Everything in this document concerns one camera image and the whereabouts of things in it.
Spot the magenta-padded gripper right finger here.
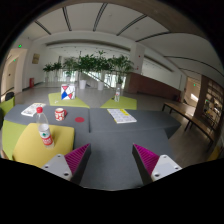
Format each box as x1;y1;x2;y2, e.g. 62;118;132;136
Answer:
132;144;181;185

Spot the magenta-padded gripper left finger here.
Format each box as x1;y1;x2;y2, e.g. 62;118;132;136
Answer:
42;143;91;185

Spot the red-capped plastic water bottle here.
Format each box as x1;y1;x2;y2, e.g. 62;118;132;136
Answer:
36;107;54;148

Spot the yellow table section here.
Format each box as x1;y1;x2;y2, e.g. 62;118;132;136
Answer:
13;123;75;167

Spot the red round coaster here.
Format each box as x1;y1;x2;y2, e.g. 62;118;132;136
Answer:
75;117;85;123

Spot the red and white mug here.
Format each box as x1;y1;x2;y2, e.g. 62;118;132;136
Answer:
55;108;67;121

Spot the yellow and white booklet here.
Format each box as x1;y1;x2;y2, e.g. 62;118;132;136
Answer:
108;109;136;124

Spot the long wooden bench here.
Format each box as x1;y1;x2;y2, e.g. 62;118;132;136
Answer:
162;102;215;144

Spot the white magazine on table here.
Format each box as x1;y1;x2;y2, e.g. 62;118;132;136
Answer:
21;103;45;117

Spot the colourful geometric paper box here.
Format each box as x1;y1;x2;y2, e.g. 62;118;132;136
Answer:
61;84;75;100

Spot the clear bottle far table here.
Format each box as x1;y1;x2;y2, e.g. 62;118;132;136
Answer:
114;87;120;102

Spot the wooden bookshelf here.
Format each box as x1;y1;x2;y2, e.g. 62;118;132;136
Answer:
194;76;224;130

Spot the wooden reception counter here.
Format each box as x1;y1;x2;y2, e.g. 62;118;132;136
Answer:
124;72;181;101

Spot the lime green left seat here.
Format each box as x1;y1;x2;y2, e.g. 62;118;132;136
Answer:
0;97;15;116

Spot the red fire extinguisher box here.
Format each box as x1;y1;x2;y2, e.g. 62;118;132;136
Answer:
29;78;34;88

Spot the potted plant white pot left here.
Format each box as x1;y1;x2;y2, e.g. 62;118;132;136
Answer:
75;54;95;89

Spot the potted plant white pot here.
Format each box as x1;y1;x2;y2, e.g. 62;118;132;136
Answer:
95;51;109;91
75;54;95;89

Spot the potted plant white pot right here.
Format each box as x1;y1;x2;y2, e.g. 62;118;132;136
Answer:
95;51;109;91

